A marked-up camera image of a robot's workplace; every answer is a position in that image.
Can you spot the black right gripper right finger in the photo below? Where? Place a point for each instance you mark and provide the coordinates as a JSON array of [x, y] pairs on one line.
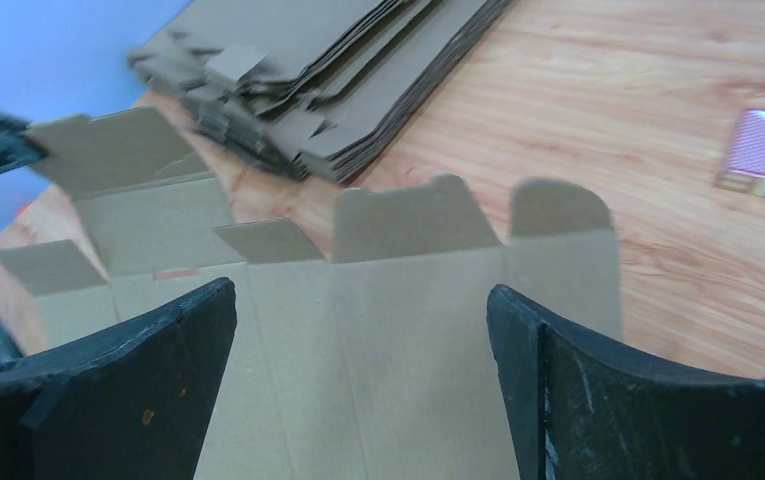
[[581, 405]]

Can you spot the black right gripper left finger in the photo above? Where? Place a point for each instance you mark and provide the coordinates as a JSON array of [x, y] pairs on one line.
[[131, 401]]

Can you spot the cardboard box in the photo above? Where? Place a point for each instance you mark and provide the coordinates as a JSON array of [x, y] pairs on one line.
[[371, 363]]

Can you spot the stack of flat cardboard sheets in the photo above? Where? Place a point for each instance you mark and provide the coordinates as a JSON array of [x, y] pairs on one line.
[[308, 87]]

